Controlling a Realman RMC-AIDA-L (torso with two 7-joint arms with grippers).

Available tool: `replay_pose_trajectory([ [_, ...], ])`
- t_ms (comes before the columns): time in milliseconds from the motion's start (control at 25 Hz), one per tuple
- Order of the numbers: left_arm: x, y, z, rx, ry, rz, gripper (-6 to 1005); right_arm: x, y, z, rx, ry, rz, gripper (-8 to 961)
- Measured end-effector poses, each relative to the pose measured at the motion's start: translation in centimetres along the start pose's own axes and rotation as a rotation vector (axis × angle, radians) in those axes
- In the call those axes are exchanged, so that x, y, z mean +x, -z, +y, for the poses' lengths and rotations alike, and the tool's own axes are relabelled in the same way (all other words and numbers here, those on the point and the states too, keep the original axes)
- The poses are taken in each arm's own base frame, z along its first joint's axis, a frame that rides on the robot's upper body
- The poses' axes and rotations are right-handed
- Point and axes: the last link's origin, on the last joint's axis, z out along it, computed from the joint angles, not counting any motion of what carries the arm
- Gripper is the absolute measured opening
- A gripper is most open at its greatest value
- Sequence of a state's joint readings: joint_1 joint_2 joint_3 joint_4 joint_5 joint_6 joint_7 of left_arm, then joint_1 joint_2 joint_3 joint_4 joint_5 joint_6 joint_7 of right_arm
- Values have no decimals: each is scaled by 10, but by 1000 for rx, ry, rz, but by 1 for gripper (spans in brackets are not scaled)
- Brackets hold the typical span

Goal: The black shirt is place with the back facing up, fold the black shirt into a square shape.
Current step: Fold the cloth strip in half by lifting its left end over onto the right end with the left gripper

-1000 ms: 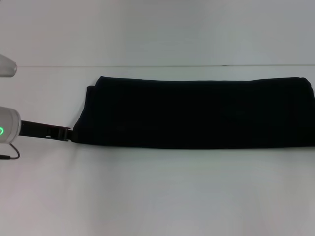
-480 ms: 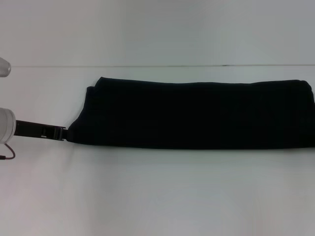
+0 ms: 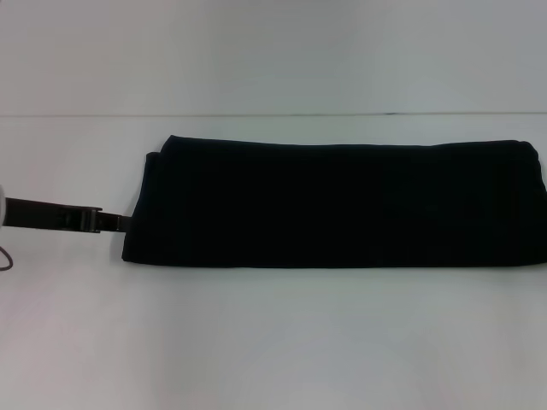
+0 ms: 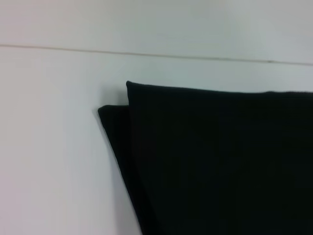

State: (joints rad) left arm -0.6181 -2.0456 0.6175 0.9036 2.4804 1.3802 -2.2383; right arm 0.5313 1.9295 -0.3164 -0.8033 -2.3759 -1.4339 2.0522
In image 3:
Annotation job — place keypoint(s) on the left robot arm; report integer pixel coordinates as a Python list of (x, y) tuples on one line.
[(1, 207)]

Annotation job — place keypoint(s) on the black shirt with FREE print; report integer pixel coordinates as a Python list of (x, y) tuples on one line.
[(333, 205)]

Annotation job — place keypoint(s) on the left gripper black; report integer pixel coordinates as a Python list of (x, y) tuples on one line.
[(47, 215)]

